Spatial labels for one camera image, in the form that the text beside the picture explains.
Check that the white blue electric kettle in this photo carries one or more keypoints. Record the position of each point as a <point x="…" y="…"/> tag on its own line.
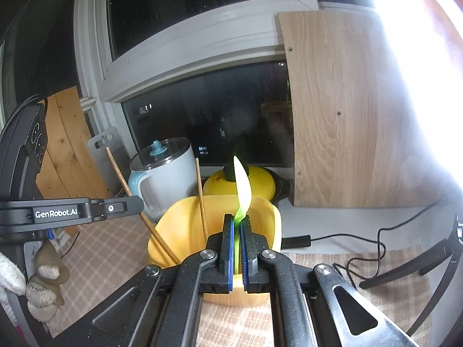
<point x="163" y="174"/>

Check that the green plastic spoon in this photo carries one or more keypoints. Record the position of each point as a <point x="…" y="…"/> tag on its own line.
<point x="244" y="196"/>

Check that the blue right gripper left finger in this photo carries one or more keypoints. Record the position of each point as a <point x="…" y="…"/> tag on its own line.
<point x="227" y="252"/>

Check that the white window frame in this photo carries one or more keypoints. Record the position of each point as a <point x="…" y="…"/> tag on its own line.
<point x="237" y="34"/>

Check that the red wooden chopstick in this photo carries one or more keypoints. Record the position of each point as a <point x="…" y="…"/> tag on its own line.
<point x="157" y="237"/>
<point x="201" y="199"/>

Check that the white knit gloved hand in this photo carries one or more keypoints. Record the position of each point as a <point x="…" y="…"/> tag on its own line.
<point x="42" y="290"/>

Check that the black handled scissors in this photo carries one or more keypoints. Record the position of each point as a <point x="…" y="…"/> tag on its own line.
<point x="119" y="192"/>

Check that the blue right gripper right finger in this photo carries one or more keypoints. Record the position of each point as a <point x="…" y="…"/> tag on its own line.
<point x="244" y="232"/>

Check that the orange pine wood board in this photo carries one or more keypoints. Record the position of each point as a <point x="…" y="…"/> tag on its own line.
<point x="68" y="169"/>

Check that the white ring light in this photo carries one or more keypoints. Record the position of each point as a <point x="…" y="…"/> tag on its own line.
<point x="425" y="37"/>

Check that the light oak wood panel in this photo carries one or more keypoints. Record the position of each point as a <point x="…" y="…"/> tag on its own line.
<point x="356" y="139"/>

